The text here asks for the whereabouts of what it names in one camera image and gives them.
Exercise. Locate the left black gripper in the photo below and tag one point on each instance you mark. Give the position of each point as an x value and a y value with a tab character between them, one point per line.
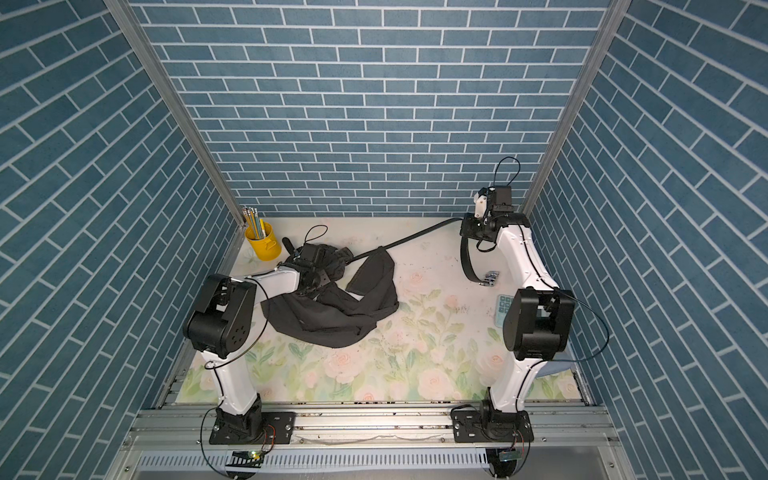
308	291

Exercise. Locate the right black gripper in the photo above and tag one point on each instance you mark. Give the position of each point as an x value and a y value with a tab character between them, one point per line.
468	227

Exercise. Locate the black leather belt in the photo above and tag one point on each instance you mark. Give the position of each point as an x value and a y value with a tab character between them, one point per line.
488	281

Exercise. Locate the black trousers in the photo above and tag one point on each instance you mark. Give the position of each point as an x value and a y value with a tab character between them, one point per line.
335	317

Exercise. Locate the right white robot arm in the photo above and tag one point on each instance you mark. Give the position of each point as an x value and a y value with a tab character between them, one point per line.
535	328

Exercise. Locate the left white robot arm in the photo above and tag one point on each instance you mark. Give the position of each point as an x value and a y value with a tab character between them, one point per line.
220	329

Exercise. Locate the yellow pen cup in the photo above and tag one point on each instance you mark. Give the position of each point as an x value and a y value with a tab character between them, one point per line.
266	248

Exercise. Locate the pens in cup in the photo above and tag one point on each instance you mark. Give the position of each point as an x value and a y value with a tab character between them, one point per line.
254	223

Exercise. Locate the teal calculator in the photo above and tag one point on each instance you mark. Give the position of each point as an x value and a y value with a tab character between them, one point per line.
503	304

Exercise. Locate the blue grey pad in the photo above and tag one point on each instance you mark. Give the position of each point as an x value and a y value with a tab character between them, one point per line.
561	362

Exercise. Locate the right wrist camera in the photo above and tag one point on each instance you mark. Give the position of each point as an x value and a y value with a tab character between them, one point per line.
480	203

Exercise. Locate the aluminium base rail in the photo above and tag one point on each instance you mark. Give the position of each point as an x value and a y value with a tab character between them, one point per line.
179	427

